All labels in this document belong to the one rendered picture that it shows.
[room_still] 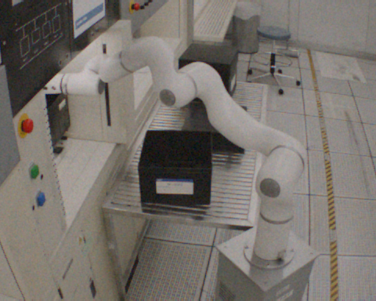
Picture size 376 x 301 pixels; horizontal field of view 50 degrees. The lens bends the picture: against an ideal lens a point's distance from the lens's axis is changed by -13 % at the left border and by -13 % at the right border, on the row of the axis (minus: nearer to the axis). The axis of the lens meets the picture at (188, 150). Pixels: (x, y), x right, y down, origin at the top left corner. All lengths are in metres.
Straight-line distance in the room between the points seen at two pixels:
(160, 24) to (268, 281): 2.22
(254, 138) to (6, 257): 0.82
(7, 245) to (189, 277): 1.52
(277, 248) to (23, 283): 0.85
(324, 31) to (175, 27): 3.08
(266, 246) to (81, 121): 0.98
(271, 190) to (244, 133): 0.19
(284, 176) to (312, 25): 4.73
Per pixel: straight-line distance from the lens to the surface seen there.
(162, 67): 1.36
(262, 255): 1.56
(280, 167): 1.29
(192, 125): 2.11
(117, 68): 1.50
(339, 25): 5.95
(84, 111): 1.97
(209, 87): 1.41
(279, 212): 1.42
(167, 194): 1.77
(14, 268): 1.27
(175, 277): 2.53
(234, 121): 1.34
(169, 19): 3.24
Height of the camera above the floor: 1.90
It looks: 33 degrees down
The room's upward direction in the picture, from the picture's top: straight up
